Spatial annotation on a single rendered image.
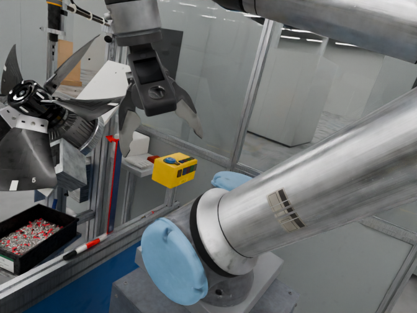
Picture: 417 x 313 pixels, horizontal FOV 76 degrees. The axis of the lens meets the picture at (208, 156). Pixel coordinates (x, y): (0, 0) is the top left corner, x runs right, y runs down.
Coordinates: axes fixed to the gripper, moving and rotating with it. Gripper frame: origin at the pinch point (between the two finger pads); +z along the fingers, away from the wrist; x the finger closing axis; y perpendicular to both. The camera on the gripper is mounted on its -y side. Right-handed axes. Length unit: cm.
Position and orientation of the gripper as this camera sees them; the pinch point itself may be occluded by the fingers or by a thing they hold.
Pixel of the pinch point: (165, 149)
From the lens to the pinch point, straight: 50.6
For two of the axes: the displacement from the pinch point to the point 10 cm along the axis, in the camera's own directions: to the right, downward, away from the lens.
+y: -3.1, -4.4, 8.4
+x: -9.4, 2.5, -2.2
